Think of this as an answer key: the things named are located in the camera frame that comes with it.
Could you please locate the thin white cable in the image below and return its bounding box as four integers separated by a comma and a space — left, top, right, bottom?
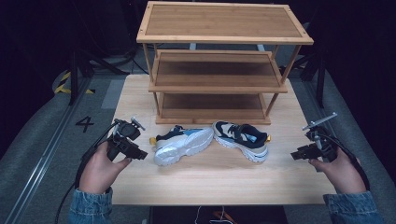
194, 204, 233, 224

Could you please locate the black metal stand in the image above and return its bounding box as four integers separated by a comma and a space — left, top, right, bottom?
293, 46, 327, 108
68, 49, 127, 106

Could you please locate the orange object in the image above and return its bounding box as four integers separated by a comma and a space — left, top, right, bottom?
213, 210, 239, 224

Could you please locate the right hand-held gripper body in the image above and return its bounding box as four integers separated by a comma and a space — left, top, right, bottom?
302, 112, 339, 162

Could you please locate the left hand-held gripper black cable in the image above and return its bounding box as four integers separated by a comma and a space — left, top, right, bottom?
55, 120, 120, 224

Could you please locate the person's left hand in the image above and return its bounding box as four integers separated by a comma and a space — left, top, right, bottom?
78, 142, 133, 195

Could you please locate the yellow and black hazard tape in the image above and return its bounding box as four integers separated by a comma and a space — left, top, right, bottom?
54, 71, 96, 95

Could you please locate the white and navy sneaker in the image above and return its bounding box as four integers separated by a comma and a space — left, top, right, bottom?
212, 120, 272, 163
148, 125, 215, 167

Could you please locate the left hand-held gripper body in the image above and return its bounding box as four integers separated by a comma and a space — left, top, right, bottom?
106, 116, 147, 162

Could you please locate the right hand-held gripper black cable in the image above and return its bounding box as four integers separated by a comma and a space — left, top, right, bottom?
318, 133, 372, 191

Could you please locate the person's right hand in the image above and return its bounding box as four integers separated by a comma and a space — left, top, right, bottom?
308, 147, 367, 195

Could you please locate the wooden three-tier shoe rack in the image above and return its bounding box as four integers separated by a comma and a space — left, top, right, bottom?
135, 0, 315, 126

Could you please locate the hand-held gripper black cable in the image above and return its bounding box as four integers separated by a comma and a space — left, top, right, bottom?
318, 133, 372, 191
55, 120, 120, 224

